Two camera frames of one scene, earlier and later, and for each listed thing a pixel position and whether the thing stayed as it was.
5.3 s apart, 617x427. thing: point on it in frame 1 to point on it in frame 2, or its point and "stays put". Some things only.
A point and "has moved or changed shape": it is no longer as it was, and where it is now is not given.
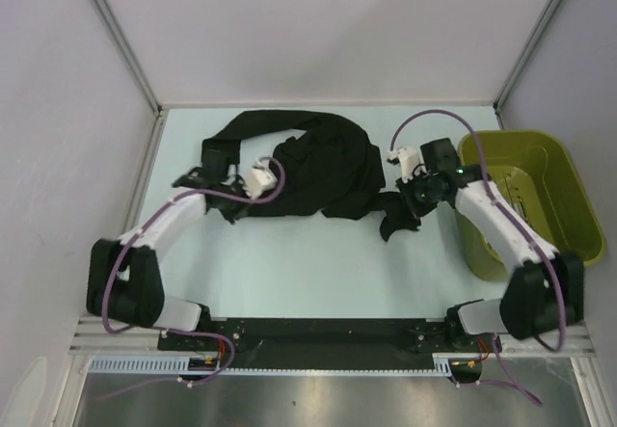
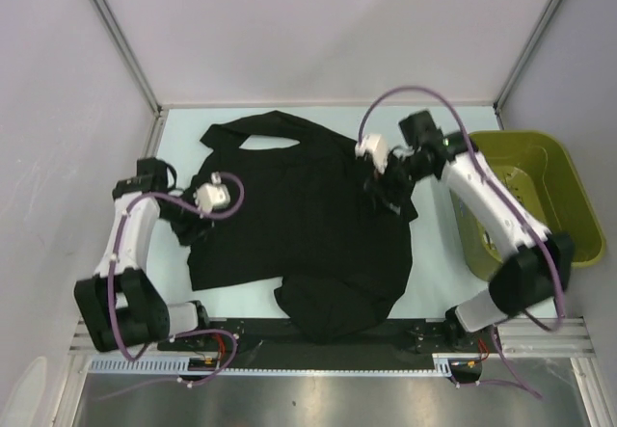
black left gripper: (239, 183) to (186, 232)
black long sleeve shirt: (331, 168) has moved or changed shape
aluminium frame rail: (89, 339) stays put
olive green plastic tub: (536, 173) stays put
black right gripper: (406, 192) to (378, 185)
